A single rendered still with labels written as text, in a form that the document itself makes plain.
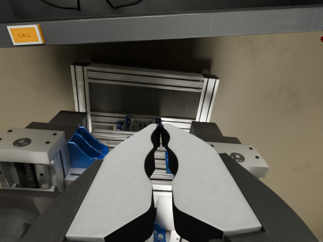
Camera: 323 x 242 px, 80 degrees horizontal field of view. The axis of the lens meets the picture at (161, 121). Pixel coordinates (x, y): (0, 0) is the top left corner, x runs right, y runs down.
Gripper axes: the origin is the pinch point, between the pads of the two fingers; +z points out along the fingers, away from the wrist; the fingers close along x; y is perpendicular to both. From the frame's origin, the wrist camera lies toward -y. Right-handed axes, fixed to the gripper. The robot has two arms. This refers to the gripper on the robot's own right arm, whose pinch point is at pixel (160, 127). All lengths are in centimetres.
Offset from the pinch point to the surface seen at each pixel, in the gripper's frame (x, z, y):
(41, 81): -81, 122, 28
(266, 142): 87, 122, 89
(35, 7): -26.3, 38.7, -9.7
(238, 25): 14.6, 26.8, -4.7
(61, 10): -20.7, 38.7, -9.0
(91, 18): -11.1, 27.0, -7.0
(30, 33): -21.6, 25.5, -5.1
